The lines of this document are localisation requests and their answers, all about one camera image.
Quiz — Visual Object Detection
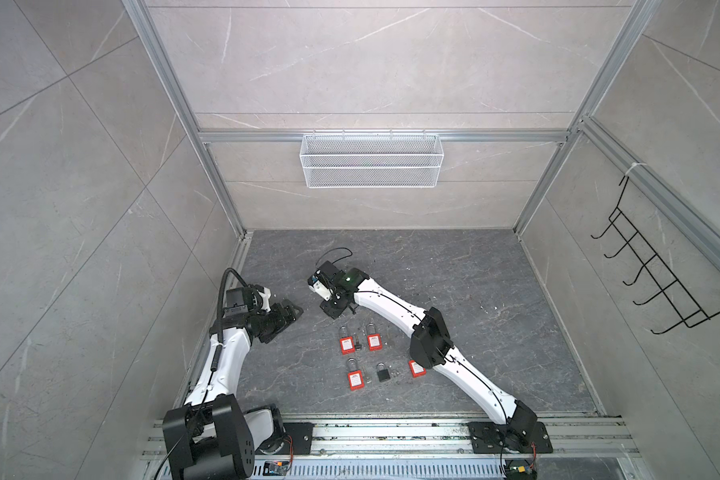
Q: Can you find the black wire hook rack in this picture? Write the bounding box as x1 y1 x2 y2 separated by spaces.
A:
590 175 720 336

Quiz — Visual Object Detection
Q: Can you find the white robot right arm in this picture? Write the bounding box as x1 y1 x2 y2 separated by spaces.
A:
308 262 541 452

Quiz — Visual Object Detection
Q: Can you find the red padlock front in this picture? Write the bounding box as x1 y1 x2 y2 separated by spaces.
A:
408 360 427 378

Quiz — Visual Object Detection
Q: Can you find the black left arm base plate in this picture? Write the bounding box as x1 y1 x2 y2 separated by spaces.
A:
280 422 315 455

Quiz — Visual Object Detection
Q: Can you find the aluminium front rail frame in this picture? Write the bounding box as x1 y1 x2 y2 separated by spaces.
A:
137 413 643 480

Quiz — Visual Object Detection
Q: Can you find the red padlock long shackle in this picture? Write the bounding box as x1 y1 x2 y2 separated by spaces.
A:
366 323 383 351

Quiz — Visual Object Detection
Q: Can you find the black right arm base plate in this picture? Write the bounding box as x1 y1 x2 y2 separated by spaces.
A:
467 422 554 454

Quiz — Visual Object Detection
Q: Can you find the white wire mesh basket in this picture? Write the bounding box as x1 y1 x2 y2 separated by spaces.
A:
299 133 445 189

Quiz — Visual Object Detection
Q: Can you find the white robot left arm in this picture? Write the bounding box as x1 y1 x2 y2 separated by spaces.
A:
161 285 303 479

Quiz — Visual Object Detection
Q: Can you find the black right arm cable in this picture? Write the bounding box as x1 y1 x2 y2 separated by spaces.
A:
314 247 355 268

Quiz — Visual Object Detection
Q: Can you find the small black padlock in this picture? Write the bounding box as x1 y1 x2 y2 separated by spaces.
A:
376 362 391 382

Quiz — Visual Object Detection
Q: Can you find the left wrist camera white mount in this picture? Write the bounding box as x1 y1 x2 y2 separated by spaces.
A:
222 285 271 317

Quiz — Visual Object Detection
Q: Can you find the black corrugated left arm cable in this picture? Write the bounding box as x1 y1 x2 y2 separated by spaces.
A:
214 267 250 346

